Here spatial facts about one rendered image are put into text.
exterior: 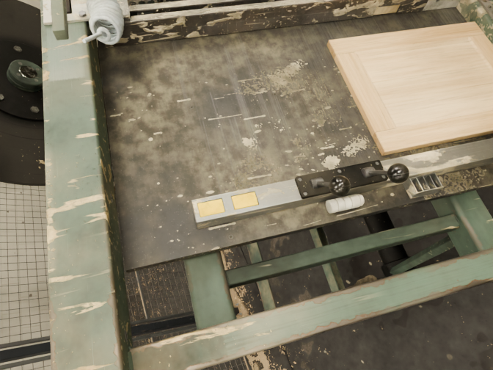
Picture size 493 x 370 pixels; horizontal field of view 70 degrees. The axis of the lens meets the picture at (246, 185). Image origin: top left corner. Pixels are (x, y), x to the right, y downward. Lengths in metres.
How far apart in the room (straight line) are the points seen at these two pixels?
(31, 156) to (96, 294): 0.72
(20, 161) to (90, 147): 0.53
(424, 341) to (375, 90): 1.60
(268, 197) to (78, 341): 0.41
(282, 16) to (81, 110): 0.60
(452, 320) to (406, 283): 1.48
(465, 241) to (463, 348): 1.29
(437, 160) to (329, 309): 0.44
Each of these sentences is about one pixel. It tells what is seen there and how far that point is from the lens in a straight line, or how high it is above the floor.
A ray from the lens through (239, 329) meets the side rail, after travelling 0.64.
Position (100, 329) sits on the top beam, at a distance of 0.61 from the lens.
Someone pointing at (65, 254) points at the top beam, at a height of 1.89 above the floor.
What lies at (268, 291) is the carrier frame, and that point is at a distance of 1.79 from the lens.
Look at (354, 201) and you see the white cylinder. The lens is 0.78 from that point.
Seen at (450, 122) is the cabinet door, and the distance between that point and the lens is 1.03.
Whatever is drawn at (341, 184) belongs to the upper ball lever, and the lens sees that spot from 0.63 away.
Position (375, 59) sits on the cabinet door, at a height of 1.20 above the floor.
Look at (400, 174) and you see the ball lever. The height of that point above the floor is 1.44.
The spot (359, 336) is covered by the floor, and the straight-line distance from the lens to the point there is 2.46.
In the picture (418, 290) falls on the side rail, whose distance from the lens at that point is 0.75.
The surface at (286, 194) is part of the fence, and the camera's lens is 0.73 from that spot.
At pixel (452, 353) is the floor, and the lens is 2.25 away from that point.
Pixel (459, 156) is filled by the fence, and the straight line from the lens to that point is 0.95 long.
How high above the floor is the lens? 2.07
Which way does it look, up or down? 43 degrees down
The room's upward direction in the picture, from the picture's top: 82 degrees counter-clockwise
